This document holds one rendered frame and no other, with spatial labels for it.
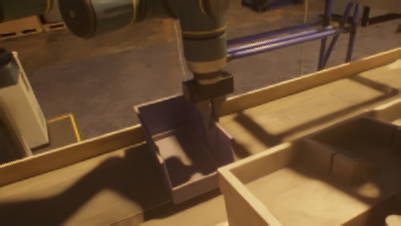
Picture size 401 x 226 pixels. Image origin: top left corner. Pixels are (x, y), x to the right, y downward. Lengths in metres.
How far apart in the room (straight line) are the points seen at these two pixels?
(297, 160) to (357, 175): 0.12
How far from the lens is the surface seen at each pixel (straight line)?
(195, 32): 0.61
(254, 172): 0.54
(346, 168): 0.53
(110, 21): 0.60
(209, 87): 0.68
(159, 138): 0.95
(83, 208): 0.81
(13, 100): 1.83
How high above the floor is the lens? 1.29
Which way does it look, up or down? 30 degrees down
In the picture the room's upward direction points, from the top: 6 degrees counter-clockwise
